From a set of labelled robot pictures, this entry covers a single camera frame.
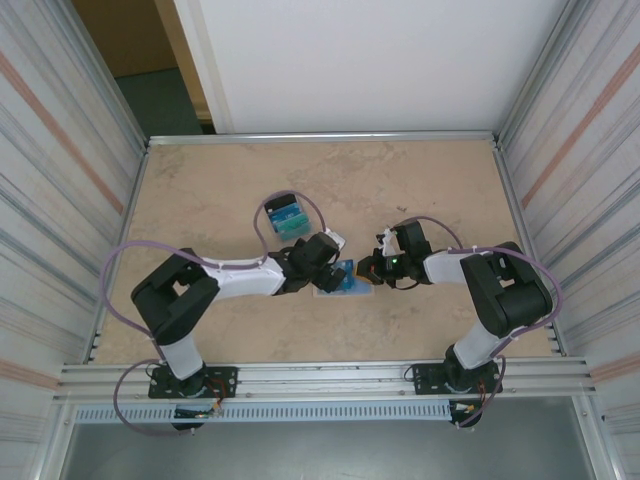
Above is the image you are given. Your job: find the light blue card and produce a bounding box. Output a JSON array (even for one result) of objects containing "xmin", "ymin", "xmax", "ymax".
[{"xmin": 312, "ymin": 272, "xmax": 375, "ymax": 299}]

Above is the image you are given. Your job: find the clear acrylic card box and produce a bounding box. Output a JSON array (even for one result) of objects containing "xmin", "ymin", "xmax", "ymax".
[{"xmin": 262, "ymin": 191, "xmax": 312, "ymax": 240}]

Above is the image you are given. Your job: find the green card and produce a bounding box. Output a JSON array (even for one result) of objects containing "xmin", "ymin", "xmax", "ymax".
[{"xmin": 274, "ymin": 217, "xmax": 311, "ymax": 239}]

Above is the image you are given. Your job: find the blue card with print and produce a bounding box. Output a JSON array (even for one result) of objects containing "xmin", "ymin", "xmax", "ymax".
[{"xmin": 267, "ymin": 207, "xmax": 304, "ymax": 224}]

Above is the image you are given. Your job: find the black card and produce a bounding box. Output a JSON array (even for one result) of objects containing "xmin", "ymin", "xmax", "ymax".
[{"xmin": 263, "ymin": 192, "xmax": 296, "ymax": 211}]

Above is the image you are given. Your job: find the aluminium table edge bar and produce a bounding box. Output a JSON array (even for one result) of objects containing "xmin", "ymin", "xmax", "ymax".
[
  {"xmin": 89, "ymin": 144, "xmax": 151, "ymax": 364},
  {"xmin": 493, "ymin": 145, "xmax": 569, "ymax": 356}
]

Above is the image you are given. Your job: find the grey metal shelf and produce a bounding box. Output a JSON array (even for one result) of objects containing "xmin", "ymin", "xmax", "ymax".
[{"xmin": 64, "ymin": 422, "xmax": 599, "ymax": 480}]

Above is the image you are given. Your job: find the aluminium mounting rail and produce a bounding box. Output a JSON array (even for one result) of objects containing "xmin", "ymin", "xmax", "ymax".
[{"xmin": 58, "ymin": 355, "xmax": 599, "ymax": 405}]

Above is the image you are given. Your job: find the aluminium frame crossbar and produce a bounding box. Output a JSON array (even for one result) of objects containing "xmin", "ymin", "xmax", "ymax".
[{"xmin": 146, "ymin": 131, "xmax": 503, "ymax": 147}]

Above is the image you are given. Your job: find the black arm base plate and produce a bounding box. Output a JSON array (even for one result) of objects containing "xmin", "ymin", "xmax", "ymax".
[
  {"xmin": 405, "ymin": 362, "xmax": 501, "ymax": 399},
  {"xmin": 148, "ymin": 364, "xmax": 239, "ymax": 400}
]

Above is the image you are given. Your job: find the grey slotted cable duct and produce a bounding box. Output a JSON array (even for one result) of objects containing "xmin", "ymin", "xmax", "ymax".
[{"xmin": 73, "ymin": 402, "xmax": 454, "ymax": 425}]

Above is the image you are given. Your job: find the translucent corrugated enclosure panel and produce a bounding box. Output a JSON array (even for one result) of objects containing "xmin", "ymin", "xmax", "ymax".
[
  {"xmin": 499, "ymin": 0, "xmax": 640, "ymax": 441},
  {"xmin": 0, "ymin": 0, "xmax": 147, "ymax": 446}
]

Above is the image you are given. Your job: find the aluminium frame post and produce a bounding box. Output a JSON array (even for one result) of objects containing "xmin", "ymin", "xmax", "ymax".
[
  {"xmin": 59, "ymin": 0, "xmax": 151, "ymax": 154},
  {"xmin": 497, "ymin": 0, "xmax": 594, "ymax": 151}
]

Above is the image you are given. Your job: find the white door frame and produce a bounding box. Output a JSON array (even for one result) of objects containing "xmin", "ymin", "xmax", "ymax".
[{"xmin": 172, "ymin": 0, "xmax": 236, "ymax": 135}]

